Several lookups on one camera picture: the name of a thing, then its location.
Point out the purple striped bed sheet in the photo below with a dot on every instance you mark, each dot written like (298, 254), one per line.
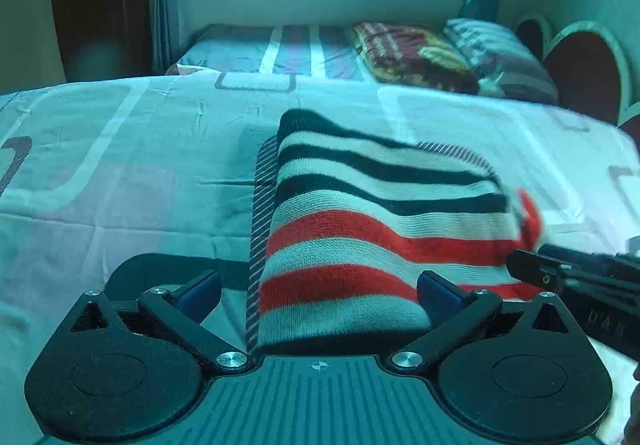
(235, 50)

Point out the striped pillow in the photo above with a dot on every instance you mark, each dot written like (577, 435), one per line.
(505, 60)

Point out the striped knit sweater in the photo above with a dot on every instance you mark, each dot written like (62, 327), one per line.
(350, 235)

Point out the red patterned pillow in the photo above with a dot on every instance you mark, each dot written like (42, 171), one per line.
(415, 55)

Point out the red heart-shaped headboard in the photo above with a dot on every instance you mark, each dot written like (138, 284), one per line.
(585, 70)

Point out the bed with patterned sheet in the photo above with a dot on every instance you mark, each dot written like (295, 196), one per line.
(125, 150)

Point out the dark wooden door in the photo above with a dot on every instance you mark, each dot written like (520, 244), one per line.
(100, 0)

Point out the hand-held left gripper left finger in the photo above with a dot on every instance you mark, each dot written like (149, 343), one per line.
(200, 296)

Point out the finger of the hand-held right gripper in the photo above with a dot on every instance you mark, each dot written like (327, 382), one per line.
(565, 253)
(532, 267)

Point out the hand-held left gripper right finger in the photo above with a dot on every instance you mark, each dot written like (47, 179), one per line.
(436, 291)

